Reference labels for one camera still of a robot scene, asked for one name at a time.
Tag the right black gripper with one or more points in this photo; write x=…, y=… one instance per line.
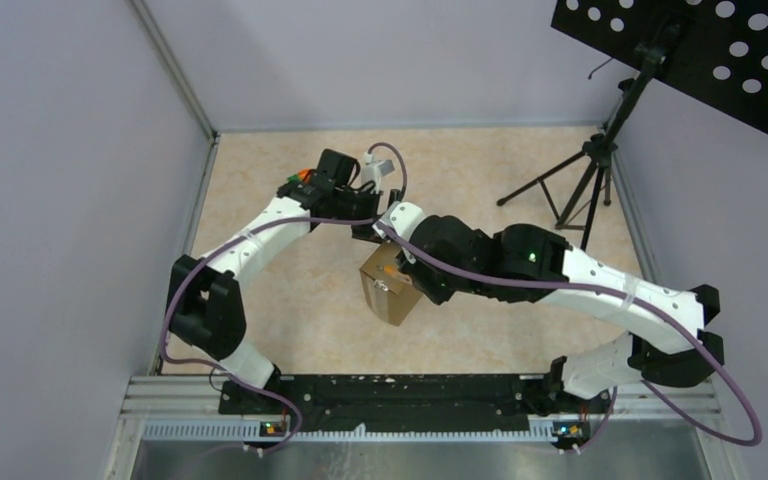
x=416, y=271

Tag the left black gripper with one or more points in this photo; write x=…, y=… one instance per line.
x=365, y=232

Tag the brown cardboard express box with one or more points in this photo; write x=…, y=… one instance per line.
x=390, y=298

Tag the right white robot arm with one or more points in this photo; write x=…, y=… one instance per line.
x=664, y=340

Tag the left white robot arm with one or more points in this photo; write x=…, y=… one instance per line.
x=205, y=298

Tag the black tripod stand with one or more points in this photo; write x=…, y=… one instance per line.
x=594, y=185

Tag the black perforated stand tray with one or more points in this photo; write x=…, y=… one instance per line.
x=713, y=51

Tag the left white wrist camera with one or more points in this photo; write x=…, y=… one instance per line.
x=373, y=171

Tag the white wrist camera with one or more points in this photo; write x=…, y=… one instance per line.
x=402, y=218
x=373, y=171

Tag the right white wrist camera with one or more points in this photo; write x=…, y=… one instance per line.
x=402, y=218

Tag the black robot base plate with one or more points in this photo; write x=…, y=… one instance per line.
x=426, y=403

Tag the grey slotted cable duct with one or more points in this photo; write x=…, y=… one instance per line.
x=255, y=431

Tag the aluminium frame rail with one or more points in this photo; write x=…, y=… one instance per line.
x=172, y=67

